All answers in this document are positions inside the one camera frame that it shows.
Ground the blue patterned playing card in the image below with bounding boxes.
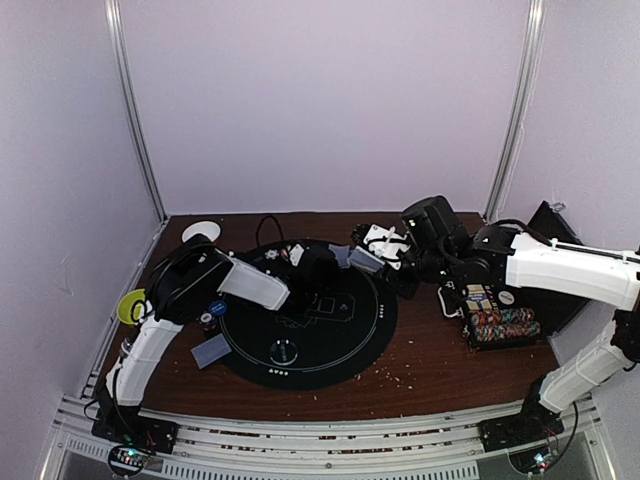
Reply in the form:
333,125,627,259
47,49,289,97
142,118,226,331
329,244,351,269

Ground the grey card deck box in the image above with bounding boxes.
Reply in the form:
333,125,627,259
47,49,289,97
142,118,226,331
347,247,385,274

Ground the white blue poker chip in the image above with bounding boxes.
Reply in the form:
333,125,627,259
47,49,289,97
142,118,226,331
264,249,279,260

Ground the blue small blind button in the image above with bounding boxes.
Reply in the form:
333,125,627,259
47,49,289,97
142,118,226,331
207,300,228,317

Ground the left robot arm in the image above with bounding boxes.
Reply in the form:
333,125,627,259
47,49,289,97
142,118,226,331
92,233,340,446

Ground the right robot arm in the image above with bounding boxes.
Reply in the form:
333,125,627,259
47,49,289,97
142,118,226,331
364,195,639,451

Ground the round black poker mat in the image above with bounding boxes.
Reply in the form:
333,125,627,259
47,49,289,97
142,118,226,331
196,267,398,390

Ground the black poker chip case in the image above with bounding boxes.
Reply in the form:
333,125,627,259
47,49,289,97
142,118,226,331
436,200,584,352

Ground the orange white bowl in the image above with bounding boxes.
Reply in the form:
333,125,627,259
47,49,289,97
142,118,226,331
181,221,221,243

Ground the lime green bowl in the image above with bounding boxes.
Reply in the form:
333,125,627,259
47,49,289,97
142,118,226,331
116,289,146,327

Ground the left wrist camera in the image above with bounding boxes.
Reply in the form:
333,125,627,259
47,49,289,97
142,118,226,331
281,243,306,267

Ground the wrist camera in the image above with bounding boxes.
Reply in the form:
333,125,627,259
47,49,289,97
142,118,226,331
351,224,411,262
281,243,306,267

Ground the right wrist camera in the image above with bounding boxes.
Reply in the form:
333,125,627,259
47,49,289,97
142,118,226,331
351,224,411,262

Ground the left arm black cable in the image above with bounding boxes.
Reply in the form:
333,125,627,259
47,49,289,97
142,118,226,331
255,214,284,246

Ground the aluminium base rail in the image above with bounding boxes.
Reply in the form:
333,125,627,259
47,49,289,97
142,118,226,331
39,392,619,480

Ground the right aluminium frame post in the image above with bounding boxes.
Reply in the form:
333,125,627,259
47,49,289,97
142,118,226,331
484,0,546,222

